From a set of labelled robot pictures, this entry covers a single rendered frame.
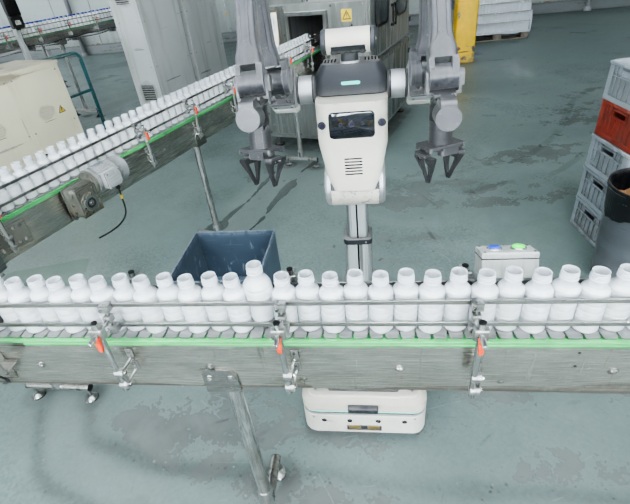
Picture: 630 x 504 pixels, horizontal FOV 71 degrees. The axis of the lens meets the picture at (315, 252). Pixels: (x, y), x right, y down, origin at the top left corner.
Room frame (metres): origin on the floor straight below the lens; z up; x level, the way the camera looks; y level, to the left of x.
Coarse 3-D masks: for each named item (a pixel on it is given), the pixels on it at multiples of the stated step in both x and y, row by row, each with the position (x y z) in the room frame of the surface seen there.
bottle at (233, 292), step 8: (232, 272) 0.88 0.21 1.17; (224, 280) 0.85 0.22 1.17; (232, 280) 0.85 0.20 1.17; (232, 288) 0.85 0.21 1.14; (240, 288) 0.86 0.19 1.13; (224, 296) 0.85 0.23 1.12; (232, 296) 0.84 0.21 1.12; (240, 296) 0.84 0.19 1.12; (232, 312) 0.84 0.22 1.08; (240, 312) 0.84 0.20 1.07; (248, 312) 0.85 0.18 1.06; (232, 320) 0.84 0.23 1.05; (240, 320) 0.84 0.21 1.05; (248, 320) 0.84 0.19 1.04; (240, 328) 0.84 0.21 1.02; (248, 328) 0.84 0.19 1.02
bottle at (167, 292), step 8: (168, 272) 0.92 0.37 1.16; (160, 280) 0.88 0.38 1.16; (168, 280) 0.89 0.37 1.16; (160, 288) 0.89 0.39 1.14; (168, 288) 0.89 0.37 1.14; (176, 288) 0.90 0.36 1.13; (160, 296) 0.88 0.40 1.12; (168, 296) 0.87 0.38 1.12; (176, 296) 0.88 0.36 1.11; (168, 312) 0.87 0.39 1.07; (176, 312) 0.88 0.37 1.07; (168, 320) 0.88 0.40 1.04; (176, 320) 0.87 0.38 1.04; (184, 320) 0.88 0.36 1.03; (176, 328) 0.87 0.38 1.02; (184, 328) 0.88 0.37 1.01
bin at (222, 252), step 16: (192, 240) 1.43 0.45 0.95; (208, 240) 1.47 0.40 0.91; (224, 240) 1.46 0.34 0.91; (240, 240) 1.45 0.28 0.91; (256, 240) 1.44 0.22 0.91; (272, 240) 1.37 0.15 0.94; (192, 256) 1.39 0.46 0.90; (208, 256) 1.47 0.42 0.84; (224, 256) 1.46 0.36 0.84; (240, 256) 1.45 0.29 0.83; (256, 256) 1.44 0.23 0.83; (272, 256) 1.34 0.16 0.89; (176, 272) 1.25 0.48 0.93; (192, 272) 1.35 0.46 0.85; (224, 272) 1.47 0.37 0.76; (240, 272) 1.45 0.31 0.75; (272, 272) 1.30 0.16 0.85
